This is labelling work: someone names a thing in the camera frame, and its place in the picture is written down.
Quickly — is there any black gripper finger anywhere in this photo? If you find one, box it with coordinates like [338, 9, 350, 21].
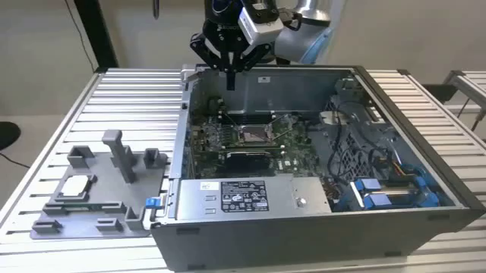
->
[231, 42, 273, 91]
[190, 33, 233, 91]

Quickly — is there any metal socket cover frame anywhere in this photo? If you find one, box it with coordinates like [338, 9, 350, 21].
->
[270, 114, 297, 138]

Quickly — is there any long wire locking lever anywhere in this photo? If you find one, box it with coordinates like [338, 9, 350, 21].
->
[274, 127, 297, 140]

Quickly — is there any silver square CPU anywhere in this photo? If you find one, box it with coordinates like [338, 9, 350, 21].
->
[62, 175, 95, 197]

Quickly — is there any CPU socket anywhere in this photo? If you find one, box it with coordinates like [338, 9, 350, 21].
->
[235, 121, 277, 144]

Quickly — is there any green motherboard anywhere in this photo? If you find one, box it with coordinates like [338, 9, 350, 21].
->
[187, 109, 335, 181]

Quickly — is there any black graphics card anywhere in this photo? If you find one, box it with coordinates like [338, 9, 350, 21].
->
[223, 150, 273, 173]

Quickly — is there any grey metal drive cage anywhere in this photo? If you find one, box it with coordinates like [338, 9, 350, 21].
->
[309, 95, 404, 183]

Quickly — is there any silver power supply unit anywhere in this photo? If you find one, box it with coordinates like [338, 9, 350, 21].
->
[175, 175, 331, 221]

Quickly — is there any black box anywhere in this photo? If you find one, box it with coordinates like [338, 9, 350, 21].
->
[422, 84, 457, 104]

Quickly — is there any grey plastic parts rack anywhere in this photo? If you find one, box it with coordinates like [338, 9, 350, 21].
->
[30, 129, 170, 240]

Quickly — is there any hard disk in blue carrier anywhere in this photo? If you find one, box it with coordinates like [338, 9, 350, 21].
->
[361, 192, 441, 211]
[351, 177, 426, 194]

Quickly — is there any black chair base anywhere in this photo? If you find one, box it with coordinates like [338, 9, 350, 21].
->
[0, 121, 22, 150]

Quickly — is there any green RAM stick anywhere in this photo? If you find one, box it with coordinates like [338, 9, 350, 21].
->
[52, 202, 119, 213]

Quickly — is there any dark grey PC case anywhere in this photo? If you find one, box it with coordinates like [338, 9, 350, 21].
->
[150, 63, 486, 271]

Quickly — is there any white box camera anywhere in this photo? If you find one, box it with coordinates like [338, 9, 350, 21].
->
[238, 5, 285, 46]

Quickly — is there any hooked wire locking lever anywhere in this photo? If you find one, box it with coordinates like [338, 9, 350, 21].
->
[219, 110, 242, 128]

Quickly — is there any black metal post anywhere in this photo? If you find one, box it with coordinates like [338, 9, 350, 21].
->
[74, 0, 120, 73]

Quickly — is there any thin black wall cable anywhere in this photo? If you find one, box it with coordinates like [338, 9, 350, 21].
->
[64, 0, 96, 72]

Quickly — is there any black disk wire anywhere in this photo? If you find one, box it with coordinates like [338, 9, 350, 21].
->
[326, 101, 385, 183]

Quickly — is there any aluminium frame table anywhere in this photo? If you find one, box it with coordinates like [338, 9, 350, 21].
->
[442, 69, 486, 114]

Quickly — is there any black floor cable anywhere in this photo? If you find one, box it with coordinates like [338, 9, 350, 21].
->
[0, 152, 31, 169]

